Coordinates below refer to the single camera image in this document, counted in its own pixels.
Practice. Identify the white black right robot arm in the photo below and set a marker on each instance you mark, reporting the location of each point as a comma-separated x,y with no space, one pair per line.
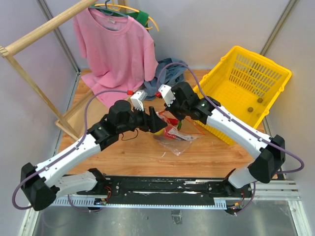
268,152

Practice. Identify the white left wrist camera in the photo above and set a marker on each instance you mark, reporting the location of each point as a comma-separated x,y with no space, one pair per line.
137,100

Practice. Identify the yellow lemon toy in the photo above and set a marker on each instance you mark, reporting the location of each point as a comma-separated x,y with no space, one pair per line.
160,133

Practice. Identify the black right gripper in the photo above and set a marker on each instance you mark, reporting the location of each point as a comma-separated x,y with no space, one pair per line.
170,109

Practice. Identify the clear orange zip top bag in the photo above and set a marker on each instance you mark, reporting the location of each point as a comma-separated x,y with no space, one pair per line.
188,133

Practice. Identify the red chili pepper toy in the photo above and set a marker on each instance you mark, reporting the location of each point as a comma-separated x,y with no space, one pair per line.
178,125

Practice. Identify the pink t-shirt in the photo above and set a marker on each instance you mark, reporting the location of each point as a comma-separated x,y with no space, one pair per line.
120,54

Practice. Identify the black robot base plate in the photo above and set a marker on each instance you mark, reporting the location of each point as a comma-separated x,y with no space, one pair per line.
171,191

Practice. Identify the wooden clothes rack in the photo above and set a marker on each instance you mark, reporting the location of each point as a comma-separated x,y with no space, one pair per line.
23,114

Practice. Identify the yellow clothes hanger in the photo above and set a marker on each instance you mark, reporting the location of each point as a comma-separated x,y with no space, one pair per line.
117,7

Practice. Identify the blue crumpled cloth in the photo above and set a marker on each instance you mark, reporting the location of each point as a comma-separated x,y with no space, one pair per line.
168,72

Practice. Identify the grey clothes hanger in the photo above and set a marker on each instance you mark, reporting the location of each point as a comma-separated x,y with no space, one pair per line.
105,10

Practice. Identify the green shirt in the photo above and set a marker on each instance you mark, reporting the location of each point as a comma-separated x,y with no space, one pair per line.
141,17

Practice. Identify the aluminium rail frame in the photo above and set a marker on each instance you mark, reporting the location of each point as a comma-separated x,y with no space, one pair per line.
276,190

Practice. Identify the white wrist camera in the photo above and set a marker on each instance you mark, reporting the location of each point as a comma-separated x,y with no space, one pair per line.
166,93
137,100

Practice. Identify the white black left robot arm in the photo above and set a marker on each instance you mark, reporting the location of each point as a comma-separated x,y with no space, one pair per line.
73,152

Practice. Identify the red yellow mango toy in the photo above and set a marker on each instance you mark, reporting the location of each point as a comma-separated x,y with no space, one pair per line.
172,126

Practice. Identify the yellow plastic shopping basket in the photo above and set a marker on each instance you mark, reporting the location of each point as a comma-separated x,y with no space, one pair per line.
246,83

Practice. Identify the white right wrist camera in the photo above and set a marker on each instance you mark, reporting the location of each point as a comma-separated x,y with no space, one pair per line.
166,93

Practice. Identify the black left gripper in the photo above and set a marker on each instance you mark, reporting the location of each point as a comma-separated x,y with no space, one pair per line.
152,123

